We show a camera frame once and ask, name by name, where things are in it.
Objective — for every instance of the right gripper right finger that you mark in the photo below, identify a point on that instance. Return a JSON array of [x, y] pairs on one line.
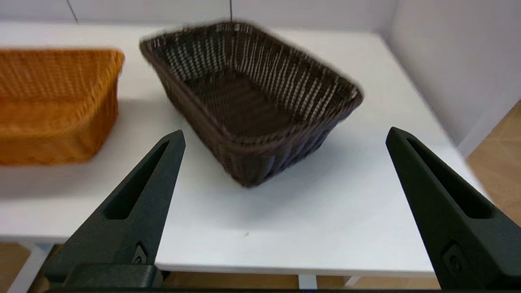
[[456, 219]]

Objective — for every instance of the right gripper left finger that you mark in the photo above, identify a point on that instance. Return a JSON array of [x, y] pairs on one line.
[[130, 219]]

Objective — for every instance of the orange wicker basket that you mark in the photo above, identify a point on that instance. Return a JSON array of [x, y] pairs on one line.
[[53, 114]]

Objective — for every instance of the dark brown wicker basket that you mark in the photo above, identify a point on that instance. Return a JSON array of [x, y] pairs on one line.
[[244, 106]]

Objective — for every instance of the white table leg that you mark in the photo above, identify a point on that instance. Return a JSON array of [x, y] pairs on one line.
[[29, 260], [307, 282]]

